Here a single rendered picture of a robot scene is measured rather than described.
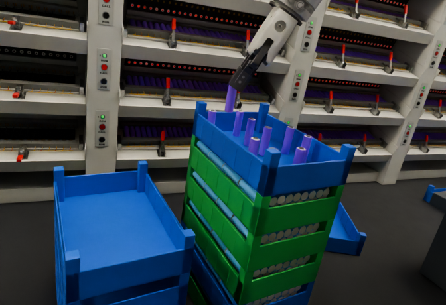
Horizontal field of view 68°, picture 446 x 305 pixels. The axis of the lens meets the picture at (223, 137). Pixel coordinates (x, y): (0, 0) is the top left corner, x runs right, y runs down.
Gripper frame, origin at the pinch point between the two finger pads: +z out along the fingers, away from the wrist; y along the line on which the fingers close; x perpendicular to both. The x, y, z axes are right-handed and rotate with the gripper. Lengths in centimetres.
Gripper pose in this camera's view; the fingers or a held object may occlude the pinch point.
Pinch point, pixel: (240, 79)
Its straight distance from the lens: 69.2
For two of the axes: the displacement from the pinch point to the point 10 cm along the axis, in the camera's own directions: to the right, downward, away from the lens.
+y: 0.3, -3.3, 9.4
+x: -8.3, -5.3, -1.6
